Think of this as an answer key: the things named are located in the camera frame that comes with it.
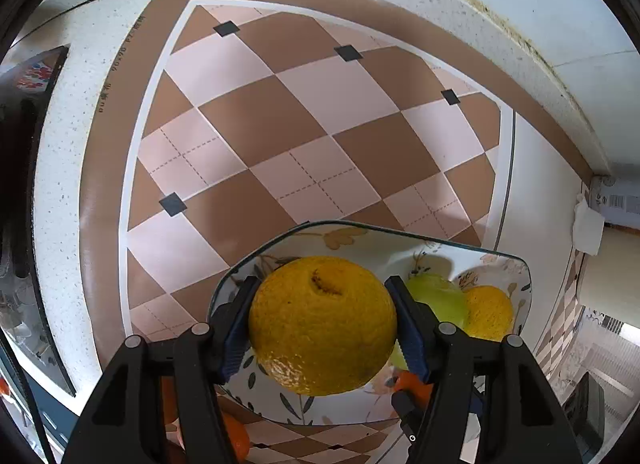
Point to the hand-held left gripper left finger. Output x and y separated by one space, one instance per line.
234 344

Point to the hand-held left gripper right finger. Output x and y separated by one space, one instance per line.
411 331

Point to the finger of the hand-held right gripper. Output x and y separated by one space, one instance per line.
407 419

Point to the large yellow orange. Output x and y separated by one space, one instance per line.
320 324

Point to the floral ceramic bowl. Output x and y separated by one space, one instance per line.
360 244

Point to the orange tangerine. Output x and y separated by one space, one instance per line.
414 386
236 438

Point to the green apple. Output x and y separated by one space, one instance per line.
440 301

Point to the small yellow orange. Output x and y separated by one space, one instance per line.
490 311

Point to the black appliance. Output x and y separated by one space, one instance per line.
585 419

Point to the white paper towel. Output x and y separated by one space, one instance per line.
589 226

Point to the brown pink checkered mat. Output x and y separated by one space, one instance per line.
280 113

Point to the white box with barcode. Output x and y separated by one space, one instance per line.
617 201

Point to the colourful printed packet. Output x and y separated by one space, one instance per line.
37 73

